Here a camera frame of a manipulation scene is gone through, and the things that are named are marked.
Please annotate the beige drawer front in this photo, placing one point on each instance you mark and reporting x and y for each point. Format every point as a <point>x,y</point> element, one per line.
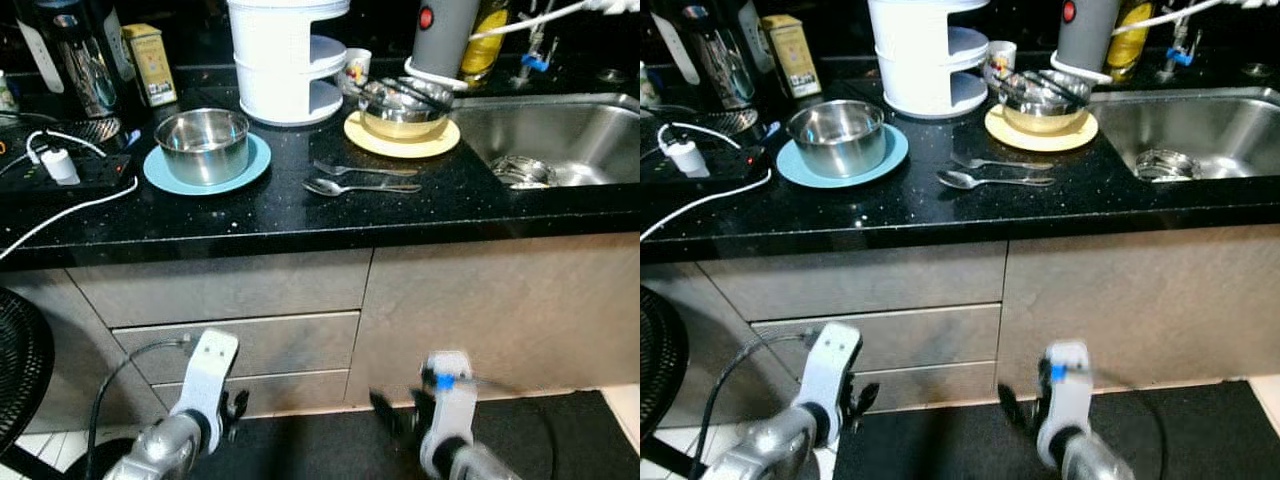
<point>860,282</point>
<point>940,340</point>
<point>220,290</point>
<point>290,345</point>
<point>940,385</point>
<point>300,392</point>

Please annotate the yellow oil bottle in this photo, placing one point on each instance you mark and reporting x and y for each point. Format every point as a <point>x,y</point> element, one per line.
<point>488,55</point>
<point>1130,50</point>

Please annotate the beige cabinet door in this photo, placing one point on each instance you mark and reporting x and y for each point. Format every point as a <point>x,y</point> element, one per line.
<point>500,320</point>
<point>1140,310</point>

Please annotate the black floor mat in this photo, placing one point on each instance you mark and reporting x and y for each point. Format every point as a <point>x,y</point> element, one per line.
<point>320,450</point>
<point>950,450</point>

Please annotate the black coffee machine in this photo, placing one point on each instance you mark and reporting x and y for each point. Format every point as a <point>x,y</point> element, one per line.
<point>720,65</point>
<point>80,70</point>

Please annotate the black power strip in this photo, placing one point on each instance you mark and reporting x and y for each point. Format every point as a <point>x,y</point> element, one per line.
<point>735,165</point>
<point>100,172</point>

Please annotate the steel tap with blue clip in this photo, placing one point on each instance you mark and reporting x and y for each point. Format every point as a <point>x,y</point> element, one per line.
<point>537,62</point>
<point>1180,55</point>

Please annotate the yellow tea box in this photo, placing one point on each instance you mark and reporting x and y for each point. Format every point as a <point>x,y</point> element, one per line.
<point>792,58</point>
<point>150,65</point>

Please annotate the small blue object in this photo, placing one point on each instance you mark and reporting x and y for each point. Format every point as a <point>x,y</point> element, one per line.
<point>131,137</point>
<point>770,129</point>

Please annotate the clear glass jar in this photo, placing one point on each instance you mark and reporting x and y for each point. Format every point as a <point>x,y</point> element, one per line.
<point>1165,165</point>
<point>525,172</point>

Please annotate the white tiered storage rack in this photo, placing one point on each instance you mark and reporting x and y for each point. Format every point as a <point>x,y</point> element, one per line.
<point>280,70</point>
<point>920,65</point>

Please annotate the grey water filter canister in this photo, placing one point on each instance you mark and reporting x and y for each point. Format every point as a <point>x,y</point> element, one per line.
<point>1085,30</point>
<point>445,35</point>

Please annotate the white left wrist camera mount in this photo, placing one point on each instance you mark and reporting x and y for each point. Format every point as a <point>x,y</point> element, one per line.
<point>210,365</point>
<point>835,360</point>

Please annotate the blue plate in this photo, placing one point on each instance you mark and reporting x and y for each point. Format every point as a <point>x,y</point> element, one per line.
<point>893,155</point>
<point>255,165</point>

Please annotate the yellow plate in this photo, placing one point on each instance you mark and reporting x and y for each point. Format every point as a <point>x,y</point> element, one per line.
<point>400,150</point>
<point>1040,143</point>

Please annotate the black chopstick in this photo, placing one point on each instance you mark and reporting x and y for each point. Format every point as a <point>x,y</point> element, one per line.
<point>400,92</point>
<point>410,99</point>
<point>1050,92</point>
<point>1040,85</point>

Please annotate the round steel hole cover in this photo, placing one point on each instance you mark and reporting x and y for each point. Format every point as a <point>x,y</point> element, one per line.
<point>613,76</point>
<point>1256,70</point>

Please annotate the wide steel bowl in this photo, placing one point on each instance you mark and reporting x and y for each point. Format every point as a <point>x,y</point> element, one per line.
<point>405,125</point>
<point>1043,118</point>

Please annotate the black fan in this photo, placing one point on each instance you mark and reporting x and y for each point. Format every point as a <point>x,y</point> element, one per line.
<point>20,370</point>
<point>660,360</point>

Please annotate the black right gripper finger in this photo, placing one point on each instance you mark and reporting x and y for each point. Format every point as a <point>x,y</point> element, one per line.
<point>1011,403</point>
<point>388,410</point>

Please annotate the deep steel bowl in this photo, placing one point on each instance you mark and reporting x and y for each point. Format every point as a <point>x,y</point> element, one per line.
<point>200,160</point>
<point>835,150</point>

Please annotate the stainless steel sink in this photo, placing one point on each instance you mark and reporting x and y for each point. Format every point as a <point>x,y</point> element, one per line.
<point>570,130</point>
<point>1210,125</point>

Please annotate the white printed mug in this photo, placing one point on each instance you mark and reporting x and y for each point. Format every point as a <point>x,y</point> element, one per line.
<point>357,65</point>
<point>1000,55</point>

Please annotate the white plug adapter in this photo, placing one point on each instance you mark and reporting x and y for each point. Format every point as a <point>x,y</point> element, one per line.
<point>60,167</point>
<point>690,160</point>

